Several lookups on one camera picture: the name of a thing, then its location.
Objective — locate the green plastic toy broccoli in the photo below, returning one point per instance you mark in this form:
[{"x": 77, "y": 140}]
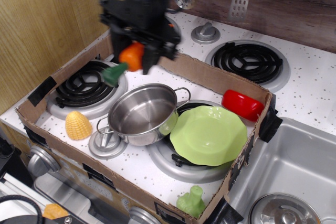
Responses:
[{"x": 191, "y": 202}]

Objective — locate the hanging silver spatula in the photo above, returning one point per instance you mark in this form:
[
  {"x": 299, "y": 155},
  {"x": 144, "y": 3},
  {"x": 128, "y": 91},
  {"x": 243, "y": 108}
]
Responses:
[{"x": 238, "y": 11}]

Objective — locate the front left black burner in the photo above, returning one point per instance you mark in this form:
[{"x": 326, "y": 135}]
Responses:
[{"x": 86, "y": 92}]

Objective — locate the rear silver stove knob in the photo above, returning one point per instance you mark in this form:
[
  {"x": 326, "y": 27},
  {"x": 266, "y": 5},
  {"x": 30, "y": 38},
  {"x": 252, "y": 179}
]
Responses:
[{"x": 205, "y": 34}]

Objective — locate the front silver stove knob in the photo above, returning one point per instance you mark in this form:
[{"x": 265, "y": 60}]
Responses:
[{"x": 104, "y": 144}]

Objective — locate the brown cardboard fence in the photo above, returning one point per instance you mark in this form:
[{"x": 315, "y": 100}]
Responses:
[{"x": 191, "y": 69}]

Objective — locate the right silver oven knob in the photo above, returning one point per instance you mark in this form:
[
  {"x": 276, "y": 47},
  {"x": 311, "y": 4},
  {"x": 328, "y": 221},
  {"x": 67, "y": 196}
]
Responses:
[{"x": 140, "y": 216}]

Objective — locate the silver oven knob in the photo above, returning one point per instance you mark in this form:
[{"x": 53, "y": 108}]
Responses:
[
  {"x": 42, "y": 162},
  {"x": 140, "y": 216}
]

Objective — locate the rear right black burner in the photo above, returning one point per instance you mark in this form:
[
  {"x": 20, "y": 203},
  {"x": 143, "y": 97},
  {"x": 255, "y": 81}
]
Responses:
[{"x": 256, "y": 61}]

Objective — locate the front right black burner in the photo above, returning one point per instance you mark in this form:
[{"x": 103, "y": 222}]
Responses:
[{"x": 165, "y": 157}]

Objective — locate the silver toy sink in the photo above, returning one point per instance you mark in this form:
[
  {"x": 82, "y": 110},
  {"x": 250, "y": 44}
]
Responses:
[{"x": 299, "y": 161}]

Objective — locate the light green plastic plate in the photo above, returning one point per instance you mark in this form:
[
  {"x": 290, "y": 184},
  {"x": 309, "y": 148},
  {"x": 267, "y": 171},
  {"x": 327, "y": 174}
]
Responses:
[{"x": 208, "y": 135}]

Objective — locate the yellow plastic toy corn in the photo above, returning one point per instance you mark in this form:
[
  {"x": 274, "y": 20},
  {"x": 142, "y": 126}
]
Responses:
[{"x": 77, "y": 126}]

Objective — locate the orange sponge piece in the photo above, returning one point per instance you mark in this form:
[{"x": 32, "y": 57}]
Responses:
[{"x": 54, "y": 211}]

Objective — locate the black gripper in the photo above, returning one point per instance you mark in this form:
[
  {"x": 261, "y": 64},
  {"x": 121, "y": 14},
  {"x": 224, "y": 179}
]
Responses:
[{"x": 140, "y": 21}]

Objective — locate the orange plastic toy carrot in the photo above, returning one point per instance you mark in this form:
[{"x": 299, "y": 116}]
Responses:
[{"x": 130, "y": 60}]

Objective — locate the stainless steel pot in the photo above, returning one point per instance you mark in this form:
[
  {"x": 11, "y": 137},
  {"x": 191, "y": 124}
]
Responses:
[{"x": 146, "y": 114}]

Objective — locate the red plastic toy pepper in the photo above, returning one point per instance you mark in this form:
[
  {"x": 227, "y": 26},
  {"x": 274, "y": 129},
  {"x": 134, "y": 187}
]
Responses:
[{"x": 242, "y": 105}]

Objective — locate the left silver oven knob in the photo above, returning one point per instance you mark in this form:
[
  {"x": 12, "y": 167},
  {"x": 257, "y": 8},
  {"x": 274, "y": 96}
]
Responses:
[{"x": 42, "y": 162}]

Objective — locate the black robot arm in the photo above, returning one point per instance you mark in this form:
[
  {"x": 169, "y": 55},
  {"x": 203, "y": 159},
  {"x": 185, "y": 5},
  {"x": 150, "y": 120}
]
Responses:
[{"x": 143, "y": 21}]

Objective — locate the silver stove knob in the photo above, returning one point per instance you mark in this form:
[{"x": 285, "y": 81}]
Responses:
[
  {"x": 205, "y": 34},
  {"x": 104, "y": 144}
]

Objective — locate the silver sink drain lid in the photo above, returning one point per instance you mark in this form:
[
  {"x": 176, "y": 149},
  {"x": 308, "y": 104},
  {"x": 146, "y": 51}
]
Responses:
[{"x": 282, "y": 208}]

